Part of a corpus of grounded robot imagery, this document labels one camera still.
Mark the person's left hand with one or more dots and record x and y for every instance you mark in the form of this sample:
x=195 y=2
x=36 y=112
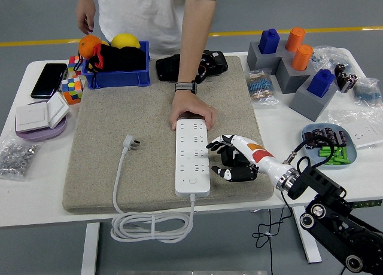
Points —
x=191 y=103

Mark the person's right hand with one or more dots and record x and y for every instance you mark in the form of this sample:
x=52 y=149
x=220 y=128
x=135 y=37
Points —
x=86 y=13

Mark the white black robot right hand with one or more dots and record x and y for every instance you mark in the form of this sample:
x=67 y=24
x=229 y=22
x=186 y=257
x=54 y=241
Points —
x=263 y=158

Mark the black plug adapter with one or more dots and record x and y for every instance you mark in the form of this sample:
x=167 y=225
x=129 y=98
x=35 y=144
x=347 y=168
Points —
x=236 y=160

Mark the white power strip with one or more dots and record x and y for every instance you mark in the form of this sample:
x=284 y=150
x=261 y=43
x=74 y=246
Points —
x=191 y=143

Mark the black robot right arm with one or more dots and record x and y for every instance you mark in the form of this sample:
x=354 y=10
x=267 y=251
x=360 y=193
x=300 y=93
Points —
x=326 y=182

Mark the person's left forearm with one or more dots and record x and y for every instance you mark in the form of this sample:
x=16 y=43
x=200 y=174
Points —
x=194 y=48

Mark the grey black wristband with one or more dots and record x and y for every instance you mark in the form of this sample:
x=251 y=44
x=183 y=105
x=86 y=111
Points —
x=185 y=86

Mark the orange fruit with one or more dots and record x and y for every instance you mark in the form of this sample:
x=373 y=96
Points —
x=88 y=46

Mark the small yellow fruit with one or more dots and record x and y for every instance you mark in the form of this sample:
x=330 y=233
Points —
x=105 y=43

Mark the black open electronic device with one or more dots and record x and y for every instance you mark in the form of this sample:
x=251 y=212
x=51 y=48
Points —
x=167 y=68

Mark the black capacitor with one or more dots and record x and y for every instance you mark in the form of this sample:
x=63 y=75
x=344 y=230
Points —
x=341 y=137
x=308 y=144
x=328 y=131
x=318 y=141

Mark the yellow lemon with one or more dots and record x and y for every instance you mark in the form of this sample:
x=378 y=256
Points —
x=125 y=40

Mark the small colourful puzzle cube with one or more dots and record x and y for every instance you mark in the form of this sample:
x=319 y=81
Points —
x=73 y=65

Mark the grey-brown felt mat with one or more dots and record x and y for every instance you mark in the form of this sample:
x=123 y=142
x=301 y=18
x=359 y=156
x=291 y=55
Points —
x=134 y=107

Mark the person's torso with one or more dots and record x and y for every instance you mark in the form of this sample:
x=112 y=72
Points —
x=143 y=18

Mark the green cylinder cell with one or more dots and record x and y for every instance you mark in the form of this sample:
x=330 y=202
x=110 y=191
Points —
x=339 y=154
x=331 y=158
x=338 y=163
x=324 y=154
x=344 y=154
x=326 y=149

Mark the grey block holder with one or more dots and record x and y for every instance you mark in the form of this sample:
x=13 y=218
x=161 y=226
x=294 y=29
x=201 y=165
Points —
x=288 y=80
x=257 y=62
x=308 y=107
x=282 y=52

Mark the clear bag of striped resistors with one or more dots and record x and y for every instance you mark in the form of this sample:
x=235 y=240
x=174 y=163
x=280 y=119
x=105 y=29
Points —
x=260 y=88

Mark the blue plastic bin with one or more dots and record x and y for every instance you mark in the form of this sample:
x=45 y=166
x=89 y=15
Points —
x=119 y=77

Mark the black smartphone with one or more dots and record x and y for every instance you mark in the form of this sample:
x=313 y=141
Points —
x=49 y=80

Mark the large colourful puzzle cube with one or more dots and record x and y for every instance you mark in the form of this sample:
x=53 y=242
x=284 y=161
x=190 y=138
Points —
x=71 y=89

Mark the large clear plastic bag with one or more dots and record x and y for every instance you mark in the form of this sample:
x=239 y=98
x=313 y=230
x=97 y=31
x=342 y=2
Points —
x=341 y=116

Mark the light blue plate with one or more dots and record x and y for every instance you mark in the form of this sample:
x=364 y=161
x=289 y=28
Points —
x=352 y=157

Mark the blue square peg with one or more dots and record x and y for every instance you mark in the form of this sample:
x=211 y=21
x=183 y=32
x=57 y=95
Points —
x=269 y=42
x=320 y=83

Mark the white table leg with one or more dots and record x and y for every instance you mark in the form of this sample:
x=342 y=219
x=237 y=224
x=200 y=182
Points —
x=89 y=251
x=312 y=252

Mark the orange cylinder peg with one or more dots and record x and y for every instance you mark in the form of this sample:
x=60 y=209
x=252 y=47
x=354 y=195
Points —
x=294 y=39
x=301 y=58

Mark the black cylinder battery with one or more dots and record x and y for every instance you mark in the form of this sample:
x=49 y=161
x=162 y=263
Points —
x=343 y=81
x=350 y=83
x=339 y=70

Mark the black table control panel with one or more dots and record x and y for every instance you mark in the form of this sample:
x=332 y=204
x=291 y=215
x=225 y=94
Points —
x=368 y=204

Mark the crumpled clear bag blue parts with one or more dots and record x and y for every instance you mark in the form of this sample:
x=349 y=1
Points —
x=329 y=58

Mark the clear bag of blue resistors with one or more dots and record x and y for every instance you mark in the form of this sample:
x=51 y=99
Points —
x=366 y=94

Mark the purple oval tray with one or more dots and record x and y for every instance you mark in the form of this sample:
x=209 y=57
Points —
x=39 y=135

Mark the clear bag of metal nuts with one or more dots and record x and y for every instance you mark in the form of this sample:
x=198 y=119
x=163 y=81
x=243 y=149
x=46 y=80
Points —
x=15 y=158

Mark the small white wall switch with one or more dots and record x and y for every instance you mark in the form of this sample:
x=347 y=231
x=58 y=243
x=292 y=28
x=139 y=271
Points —
x=58 y=109

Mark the white wall socket panel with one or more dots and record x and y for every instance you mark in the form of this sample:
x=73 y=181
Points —
x=366 y=134

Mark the large white wall switch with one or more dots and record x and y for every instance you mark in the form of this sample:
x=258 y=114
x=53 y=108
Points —
x=31 y=116

